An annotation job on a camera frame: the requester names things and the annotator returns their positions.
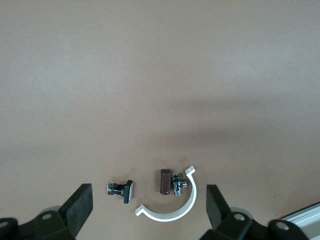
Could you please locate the white drawer cabinet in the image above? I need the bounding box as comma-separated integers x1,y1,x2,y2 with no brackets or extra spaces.
281,201,320,226

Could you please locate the white curved pipe clamp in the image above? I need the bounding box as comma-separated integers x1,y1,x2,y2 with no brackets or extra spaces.
134,165,197,222

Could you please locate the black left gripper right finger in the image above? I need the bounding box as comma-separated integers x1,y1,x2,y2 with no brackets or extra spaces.
201,184,312,240

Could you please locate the brown table mat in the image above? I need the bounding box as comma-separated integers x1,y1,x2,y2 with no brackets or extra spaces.
0,0,320,240

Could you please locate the black square push switch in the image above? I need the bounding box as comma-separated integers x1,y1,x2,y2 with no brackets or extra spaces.
106,179,136,205

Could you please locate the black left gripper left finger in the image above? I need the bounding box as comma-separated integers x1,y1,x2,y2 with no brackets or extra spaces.
0,183,94,240

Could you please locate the brown cylindrical capacitor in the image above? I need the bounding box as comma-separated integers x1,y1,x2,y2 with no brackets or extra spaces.
159,168,173,196

